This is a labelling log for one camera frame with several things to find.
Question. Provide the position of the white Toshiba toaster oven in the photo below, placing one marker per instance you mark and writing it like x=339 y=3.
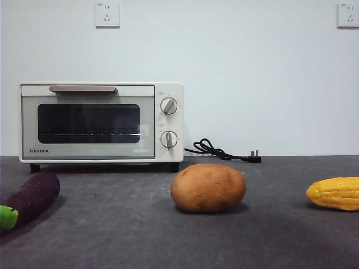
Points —
x=168 y=123

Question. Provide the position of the purple eggplant green stem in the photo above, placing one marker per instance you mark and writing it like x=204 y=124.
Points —
x=33 y=193

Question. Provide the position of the yellow corn cob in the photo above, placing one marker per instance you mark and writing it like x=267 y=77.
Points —
x=336 y=193

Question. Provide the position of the brown potato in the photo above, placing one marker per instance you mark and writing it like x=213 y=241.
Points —
x=207 y=187

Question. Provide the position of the white oven knob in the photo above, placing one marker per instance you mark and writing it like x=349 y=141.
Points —
x=168 y=139
x=168 y=106

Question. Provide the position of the white wall socket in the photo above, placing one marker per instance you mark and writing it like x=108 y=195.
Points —
x=349 y=15
x=107 y=15

